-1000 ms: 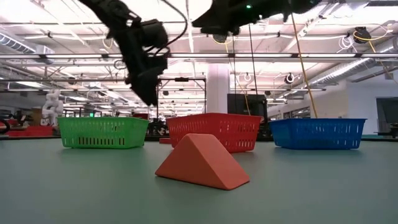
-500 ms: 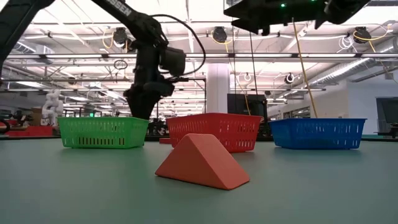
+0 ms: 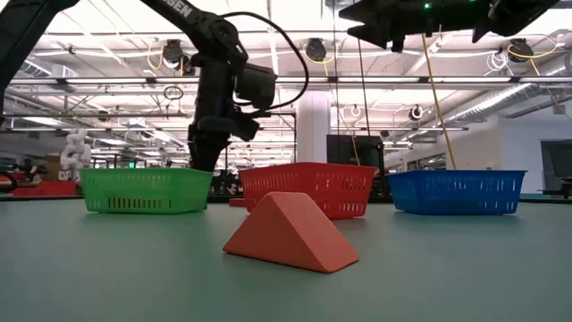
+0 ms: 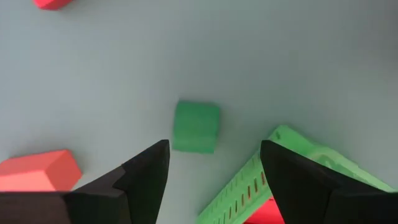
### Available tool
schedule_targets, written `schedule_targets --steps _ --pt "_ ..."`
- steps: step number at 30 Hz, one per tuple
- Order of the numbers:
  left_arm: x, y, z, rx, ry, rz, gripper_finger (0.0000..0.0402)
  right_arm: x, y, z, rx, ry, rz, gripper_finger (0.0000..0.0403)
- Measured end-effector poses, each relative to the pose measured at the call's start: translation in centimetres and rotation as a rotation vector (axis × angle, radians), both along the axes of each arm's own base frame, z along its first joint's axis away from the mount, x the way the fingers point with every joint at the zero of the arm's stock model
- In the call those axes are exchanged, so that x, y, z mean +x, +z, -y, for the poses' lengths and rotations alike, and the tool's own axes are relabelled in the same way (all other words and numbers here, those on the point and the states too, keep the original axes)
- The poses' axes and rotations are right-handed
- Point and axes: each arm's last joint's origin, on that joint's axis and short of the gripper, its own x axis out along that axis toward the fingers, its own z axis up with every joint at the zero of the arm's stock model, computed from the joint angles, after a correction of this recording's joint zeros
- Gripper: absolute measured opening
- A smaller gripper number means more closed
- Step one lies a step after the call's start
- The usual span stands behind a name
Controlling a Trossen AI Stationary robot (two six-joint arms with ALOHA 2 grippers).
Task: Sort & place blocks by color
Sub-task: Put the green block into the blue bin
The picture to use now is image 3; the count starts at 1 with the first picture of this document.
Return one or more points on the black metal frame rig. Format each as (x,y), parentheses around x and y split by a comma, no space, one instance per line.
(286,134)

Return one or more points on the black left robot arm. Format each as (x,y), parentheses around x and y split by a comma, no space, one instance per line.
(196,22)

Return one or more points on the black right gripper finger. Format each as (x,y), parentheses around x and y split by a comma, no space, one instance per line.
(389,38)
(380,12)

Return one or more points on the green plastic basket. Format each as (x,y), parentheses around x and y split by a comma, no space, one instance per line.
(147,190)

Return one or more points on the black cabinet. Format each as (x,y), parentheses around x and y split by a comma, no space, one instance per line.
(348,149)

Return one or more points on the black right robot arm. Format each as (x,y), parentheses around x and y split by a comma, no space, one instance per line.
(514,18)

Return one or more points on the red plastic basket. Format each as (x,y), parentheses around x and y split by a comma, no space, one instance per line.
(313,188)

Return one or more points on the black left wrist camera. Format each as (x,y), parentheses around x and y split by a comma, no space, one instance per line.
(255,87)

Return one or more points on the blue plastic basket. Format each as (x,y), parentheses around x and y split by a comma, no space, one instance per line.
(456,192)

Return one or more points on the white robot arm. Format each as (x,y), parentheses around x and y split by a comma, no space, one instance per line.
(76,152)

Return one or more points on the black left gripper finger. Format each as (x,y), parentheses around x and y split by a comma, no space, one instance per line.
(216,152)
(200,154)

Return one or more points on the small red block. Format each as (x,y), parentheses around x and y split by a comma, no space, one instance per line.
(236,202)

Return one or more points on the white column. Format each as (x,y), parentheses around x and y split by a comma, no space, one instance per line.
(313,127)

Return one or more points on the salmon triangular block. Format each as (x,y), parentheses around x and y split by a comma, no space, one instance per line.
(290,232)

